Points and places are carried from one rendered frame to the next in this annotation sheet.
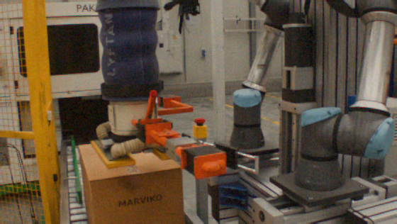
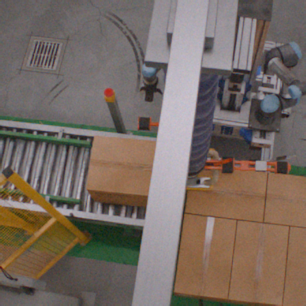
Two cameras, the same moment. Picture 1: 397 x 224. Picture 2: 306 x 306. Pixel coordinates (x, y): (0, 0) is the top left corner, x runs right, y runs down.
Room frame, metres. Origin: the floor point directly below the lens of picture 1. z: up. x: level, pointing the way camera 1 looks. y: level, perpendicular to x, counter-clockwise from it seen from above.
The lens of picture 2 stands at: (0.91, 1.12, 4.50)
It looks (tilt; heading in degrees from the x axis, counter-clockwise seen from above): 72 degrees down; 308
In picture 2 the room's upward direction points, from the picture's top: 10 degrees counter-clockwise
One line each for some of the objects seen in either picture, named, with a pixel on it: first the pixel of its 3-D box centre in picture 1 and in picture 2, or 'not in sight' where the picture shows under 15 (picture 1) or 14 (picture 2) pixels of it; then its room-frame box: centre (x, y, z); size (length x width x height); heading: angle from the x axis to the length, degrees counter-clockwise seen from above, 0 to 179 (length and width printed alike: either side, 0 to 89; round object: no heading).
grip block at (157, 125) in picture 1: (154, 130); (227, 164); (1.09, 0.13, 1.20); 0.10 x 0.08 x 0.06; 115
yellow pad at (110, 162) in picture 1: (110, 147); (187, 182); (1.28, 0.32, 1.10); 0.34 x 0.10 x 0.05; 25
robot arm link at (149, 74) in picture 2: not in sight; (149, 71); (1.68, 0.02, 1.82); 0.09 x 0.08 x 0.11; 78
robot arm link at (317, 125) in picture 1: (322, 130); (270, 105); (1.02, -0.38, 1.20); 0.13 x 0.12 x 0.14; 48
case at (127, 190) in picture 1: (126, 192); (134, 173); (1.69, 0.36, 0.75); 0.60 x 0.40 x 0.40; 22
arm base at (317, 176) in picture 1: (318, 166); (266, 112); (1.02, -0.37, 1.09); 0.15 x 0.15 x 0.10
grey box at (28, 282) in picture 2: not in sight; (22, 281); (1.76, 1.36, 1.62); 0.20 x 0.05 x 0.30; 20
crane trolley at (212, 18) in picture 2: not in sight; (192, 22); (1.32, 0.23, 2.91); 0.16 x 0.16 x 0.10; 20
